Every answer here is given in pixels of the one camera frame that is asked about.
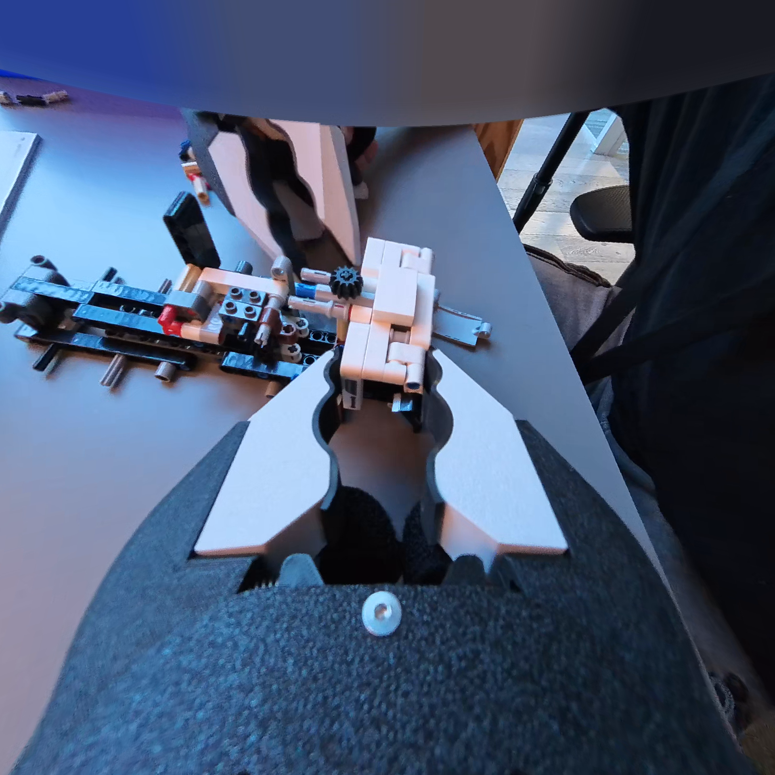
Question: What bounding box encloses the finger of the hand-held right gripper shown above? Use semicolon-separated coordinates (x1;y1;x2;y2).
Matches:
266;120;365;262
209;120;308;268

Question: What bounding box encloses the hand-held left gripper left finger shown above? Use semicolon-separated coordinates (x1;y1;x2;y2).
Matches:
193;351;345;561

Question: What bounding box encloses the black lego panel piece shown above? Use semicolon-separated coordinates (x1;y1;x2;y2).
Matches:
162;191;222;271

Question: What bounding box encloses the grey lego panel piece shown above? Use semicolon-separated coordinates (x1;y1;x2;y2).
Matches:
433;303;492;348

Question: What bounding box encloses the lego truck chassis model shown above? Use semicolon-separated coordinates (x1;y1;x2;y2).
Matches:
0;236;438;432

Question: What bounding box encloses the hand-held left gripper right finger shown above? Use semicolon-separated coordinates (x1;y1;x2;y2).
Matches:
424;348;571;575

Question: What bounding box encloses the wooden panel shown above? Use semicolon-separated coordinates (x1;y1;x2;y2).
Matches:
474;120;525;181

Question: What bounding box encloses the person's dark jacket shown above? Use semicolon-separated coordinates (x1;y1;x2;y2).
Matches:
569;79;775;667

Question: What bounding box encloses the black tripod pole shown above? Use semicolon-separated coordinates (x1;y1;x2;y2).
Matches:
511;111;592;234

